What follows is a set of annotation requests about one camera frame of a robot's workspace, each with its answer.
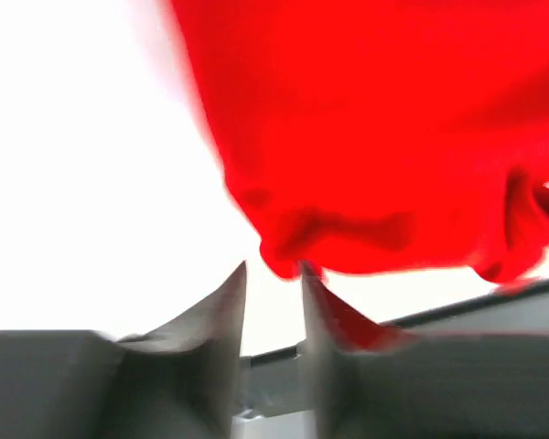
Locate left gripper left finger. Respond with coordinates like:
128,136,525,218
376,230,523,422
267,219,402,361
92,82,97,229
0,265,247,439

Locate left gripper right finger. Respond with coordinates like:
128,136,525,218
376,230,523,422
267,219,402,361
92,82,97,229
301,266,549,438

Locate red t-shirt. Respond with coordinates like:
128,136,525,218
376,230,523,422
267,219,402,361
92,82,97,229
164,0,549,284

